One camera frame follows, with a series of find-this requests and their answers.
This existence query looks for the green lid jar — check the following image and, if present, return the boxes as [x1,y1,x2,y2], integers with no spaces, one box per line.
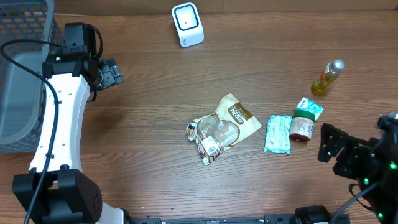
[289,110,315,142]

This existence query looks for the teal Kleenex tissue pack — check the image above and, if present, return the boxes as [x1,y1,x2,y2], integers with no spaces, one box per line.
[295,97,323,120]

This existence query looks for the teal snack packet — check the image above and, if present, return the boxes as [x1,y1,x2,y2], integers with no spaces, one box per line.
[264,115,292,154]

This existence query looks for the silver capped amber bottle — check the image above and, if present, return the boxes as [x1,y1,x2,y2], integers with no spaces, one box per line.
[311,60,345,95]

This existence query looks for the beige brown snack packet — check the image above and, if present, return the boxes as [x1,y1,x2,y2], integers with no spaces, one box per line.
[186,93,262,166]

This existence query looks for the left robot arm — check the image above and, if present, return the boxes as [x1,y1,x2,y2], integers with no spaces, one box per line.
[12,22,131,223]

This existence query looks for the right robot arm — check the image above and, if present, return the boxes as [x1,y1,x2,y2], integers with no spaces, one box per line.
[318,112,397,223]

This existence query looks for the white barcode scanner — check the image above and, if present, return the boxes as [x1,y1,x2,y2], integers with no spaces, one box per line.
[171,2,205,48]

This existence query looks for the grey plastic shopping basket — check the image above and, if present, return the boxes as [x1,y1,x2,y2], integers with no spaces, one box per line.
[1,0,63,153]

